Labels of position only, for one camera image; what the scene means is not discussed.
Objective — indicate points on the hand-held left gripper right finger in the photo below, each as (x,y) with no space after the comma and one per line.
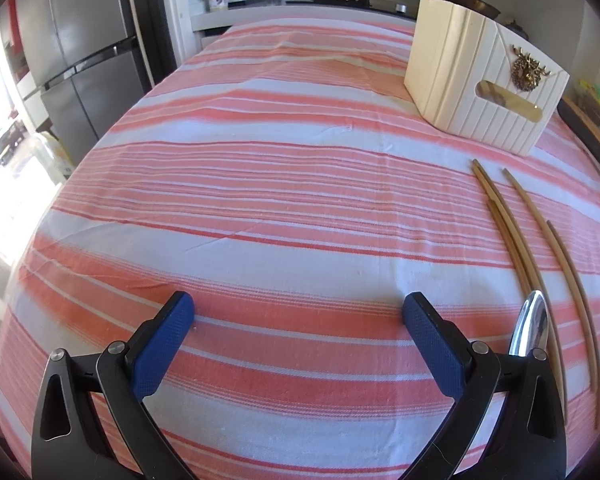
(432,345)

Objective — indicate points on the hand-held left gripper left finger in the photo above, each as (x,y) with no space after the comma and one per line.
(162,345)

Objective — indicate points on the silver metal spoon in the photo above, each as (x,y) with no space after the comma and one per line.
(534,320)

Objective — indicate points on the cream utensil holder box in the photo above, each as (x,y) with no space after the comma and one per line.
(460,75)

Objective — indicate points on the pink white striped tablecloth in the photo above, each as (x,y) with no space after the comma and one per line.
(280,185)

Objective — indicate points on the yellow cardboard box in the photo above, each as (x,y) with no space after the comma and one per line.
(55,157)

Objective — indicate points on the dark wooden furniture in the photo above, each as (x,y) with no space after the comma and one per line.
(7,142)

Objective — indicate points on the grey storage cabinet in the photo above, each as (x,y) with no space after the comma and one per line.
(25,60)

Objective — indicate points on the grey refrigerator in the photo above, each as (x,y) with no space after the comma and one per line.
(80,35)

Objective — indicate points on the red hanging cloth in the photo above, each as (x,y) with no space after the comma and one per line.
(12,30)

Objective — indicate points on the black door frame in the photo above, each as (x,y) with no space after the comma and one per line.
(150,20)

